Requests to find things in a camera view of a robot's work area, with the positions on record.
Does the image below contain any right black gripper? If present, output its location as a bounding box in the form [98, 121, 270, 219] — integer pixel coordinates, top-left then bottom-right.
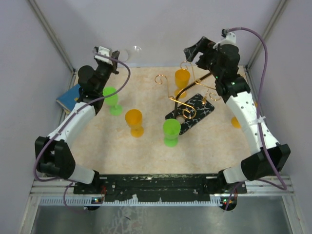
[183, 37, 221, 79]

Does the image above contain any clear wine glass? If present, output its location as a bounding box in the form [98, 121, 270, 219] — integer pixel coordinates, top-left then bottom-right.
[118, 45, 142, 63]

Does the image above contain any gold wine glass rack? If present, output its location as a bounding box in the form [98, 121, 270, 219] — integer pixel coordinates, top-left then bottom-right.
[154, 61, 221, 135]

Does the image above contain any green goblet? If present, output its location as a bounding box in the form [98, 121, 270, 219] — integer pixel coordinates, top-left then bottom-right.
[102, 86, 122, 116]
[162, 118, 181, 147]

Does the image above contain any orange goblet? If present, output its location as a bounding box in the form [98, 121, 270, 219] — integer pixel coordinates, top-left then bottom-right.
[175, 69, 191, 96]
[125, 109, 144, 138]
[231, 117, 241, 129]

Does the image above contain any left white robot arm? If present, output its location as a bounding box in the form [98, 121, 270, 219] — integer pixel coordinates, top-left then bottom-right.
[33, 46, 120, 194]

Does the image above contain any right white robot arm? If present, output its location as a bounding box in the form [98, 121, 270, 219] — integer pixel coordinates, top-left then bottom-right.
[183, 37, 291, 193]

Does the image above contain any blue yellow box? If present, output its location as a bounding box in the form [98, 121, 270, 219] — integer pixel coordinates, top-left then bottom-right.
[56, 84, 80, 115]

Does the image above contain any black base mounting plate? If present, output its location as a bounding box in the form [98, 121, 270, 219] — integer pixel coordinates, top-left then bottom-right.
[74, 174, 247, 202]

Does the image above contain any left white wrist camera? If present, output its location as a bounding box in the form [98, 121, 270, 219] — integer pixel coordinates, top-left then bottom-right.
[93, 46, 113, 65]

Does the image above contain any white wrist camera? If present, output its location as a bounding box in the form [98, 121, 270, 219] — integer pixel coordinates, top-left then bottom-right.
[213, 29, 237, 49]
[93, 46, 113, 65]

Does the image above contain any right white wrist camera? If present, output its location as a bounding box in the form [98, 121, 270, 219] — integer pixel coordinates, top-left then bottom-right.
[213, 29, 237, 49]

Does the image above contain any aluminium frame rail front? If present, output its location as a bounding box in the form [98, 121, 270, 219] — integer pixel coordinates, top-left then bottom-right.
[30, 176, 294, 196]

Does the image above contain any white cable duct strip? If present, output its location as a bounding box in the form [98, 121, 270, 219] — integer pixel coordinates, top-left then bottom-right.
[39, 196, 236, 207]

